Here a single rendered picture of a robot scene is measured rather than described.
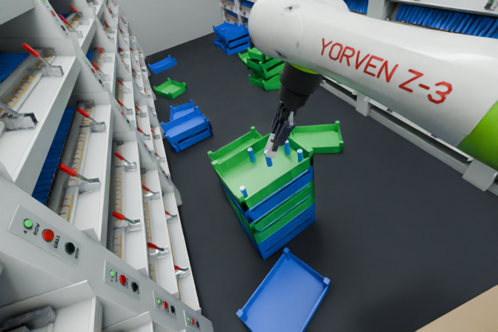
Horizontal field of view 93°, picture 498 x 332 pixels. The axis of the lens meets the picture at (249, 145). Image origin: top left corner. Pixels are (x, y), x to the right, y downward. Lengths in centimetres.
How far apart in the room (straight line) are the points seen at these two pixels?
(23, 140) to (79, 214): 18
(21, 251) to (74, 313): 14
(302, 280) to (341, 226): 30
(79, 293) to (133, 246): 28
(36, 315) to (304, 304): 83
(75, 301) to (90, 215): 17
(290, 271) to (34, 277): 87
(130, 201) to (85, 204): 24
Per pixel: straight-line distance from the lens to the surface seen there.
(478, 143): 31
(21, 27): 100
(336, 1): 54
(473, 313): 82
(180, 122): 188
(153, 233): 99
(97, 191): 66
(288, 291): 109
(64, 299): 50
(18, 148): 53
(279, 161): 89
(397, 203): 132
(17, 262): 42
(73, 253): 49
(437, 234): 128
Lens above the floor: 106
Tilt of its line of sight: 42 degrees down
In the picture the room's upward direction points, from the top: 16 degrees counter-clockwise
